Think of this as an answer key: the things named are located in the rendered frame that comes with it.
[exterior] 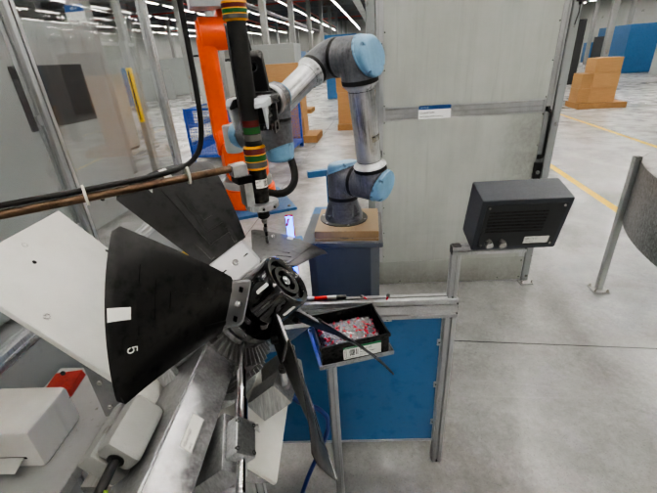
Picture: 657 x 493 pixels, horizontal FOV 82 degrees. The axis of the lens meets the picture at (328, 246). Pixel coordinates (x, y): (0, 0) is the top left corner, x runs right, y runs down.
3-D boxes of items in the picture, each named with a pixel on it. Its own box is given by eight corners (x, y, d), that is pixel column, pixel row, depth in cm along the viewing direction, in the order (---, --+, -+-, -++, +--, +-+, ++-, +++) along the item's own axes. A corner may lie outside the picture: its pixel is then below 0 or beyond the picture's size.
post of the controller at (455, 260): (448, 298, 130) (453, 246, 122) (446, 293, 133) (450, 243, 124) (457, 297, 130) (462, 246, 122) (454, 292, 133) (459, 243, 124)
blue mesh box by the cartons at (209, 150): (192, 163, 721) (179, 109, 677) (217, 149, 834) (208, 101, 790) (236, 161, 708) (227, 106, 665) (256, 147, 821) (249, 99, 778)
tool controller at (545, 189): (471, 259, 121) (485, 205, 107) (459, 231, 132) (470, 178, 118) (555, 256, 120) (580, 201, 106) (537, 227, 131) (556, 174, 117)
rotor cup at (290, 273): (265, 357, 77) (311, 322, 73) (208, 314, 72) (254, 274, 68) (275, 314, 90) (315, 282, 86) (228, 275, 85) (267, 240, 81)
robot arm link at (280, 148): (274, 154, 110) (269, 114, 105) (301, 158, 103) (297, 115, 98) (252, 160, 105) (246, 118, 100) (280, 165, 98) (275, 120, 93)
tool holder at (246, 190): (244, 217, 75) (236, 168, 70) (231, 208, 80) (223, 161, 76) (284, 206, 79) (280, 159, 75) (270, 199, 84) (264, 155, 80)
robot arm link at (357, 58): (366, 188, 150) (345, 32, 120) (399, 194, 141) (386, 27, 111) (347, 201, 143) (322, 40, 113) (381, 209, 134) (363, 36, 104)
